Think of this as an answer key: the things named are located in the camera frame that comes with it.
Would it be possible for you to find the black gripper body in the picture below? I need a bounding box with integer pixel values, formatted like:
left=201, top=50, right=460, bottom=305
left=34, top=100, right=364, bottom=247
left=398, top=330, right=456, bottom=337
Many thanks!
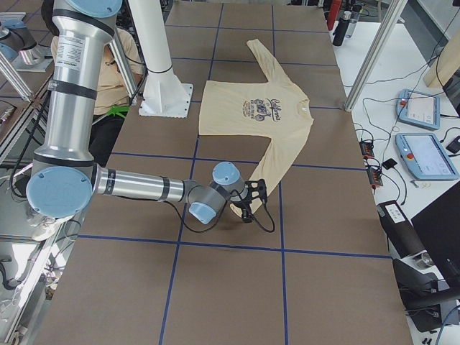
left=239, top=201, right=254, bottom=224

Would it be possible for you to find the beige long-sleeve printed shirt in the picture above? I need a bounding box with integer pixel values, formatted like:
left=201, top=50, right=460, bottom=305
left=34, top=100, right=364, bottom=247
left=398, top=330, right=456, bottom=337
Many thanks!
left=198, top=38, right=316, bottom=213

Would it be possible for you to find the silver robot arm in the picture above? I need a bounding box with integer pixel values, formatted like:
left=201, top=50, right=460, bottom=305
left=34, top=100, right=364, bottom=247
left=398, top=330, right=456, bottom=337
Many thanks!
left=26, top=1, right=256, bottom=224

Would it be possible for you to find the orange black usb hub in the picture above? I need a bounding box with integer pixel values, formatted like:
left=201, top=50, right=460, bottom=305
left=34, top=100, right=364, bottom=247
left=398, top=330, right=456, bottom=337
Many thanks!
left=359, top=140, right=374, bottom=159

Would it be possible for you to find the black box device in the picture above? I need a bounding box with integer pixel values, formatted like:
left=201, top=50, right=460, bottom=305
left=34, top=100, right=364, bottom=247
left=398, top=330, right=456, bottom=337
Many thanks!
left=377, top=201, right=426, bottom=258

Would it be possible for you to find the seated person in beige shirt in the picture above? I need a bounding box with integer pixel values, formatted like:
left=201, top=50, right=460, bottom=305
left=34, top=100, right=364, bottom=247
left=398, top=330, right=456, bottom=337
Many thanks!
left=41, top=1, right=143, bottom=167

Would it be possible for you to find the blue teach pendant near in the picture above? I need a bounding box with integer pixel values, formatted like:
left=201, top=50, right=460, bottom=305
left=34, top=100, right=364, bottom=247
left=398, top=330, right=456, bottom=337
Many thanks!
left=395, top=133, right=459, bottom=181

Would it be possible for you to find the blue teach pendant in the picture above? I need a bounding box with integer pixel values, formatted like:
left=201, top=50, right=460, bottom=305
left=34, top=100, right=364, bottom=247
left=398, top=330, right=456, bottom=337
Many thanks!
left=396, top=88, right=441, bottom=130
left=395, top=133, right=459, bottom=181

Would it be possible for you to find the black computer monitor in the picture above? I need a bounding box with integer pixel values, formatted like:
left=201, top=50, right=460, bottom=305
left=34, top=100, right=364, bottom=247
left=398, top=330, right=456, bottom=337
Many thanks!
left=412, top=183, right=460, bottom=286

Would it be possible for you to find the blue teach pendant far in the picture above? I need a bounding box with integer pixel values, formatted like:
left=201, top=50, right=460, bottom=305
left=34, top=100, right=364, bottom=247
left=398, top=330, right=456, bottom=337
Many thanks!
left=396, top=88, right=441, bottom=130

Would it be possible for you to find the black water bottle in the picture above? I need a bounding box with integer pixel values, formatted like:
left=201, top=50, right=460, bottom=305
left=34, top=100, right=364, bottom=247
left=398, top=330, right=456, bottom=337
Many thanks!
left=332, top=11, right=351, bottom=47

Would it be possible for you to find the red bottle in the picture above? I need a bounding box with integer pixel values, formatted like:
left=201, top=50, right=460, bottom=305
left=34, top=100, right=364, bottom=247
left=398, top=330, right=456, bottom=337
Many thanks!
left=326, top=0, right=342, bottom=31

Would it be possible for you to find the clear water bottle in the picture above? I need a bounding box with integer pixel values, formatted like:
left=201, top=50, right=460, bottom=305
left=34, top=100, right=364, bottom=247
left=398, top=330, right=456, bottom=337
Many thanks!
left=345, top=3, right=362, bottom=38

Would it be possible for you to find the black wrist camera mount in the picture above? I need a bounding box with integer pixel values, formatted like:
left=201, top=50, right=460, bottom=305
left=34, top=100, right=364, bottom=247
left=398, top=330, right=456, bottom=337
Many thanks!
left=246, top=179, right=268, bottom=212

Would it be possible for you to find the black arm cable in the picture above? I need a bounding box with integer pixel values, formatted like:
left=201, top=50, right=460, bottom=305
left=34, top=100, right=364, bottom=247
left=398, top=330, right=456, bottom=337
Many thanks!
left=168, top=188, right=275, bottom=234

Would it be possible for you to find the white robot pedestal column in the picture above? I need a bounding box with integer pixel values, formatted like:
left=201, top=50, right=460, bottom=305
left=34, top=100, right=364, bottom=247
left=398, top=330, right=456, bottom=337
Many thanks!
left=129, top=0, right=185, bottom=101

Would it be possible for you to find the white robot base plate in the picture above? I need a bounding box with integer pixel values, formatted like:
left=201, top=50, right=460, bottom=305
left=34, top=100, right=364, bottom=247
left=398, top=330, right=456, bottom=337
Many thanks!
left=139, top=83, right=193, bottom=119

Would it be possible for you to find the aluminium frame post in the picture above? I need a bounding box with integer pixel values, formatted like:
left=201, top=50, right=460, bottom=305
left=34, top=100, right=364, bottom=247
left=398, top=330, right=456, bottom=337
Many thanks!
left=344, top=0, right=408, bottom=112

